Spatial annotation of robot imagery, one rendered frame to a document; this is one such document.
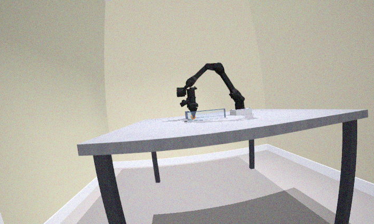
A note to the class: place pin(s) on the low clear corner walls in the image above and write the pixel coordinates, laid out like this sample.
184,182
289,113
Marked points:
205,115

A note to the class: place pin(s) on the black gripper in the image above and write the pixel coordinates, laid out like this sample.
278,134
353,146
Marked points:
193,105

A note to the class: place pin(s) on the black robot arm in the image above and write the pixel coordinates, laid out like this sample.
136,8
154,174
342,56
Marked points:
219,69

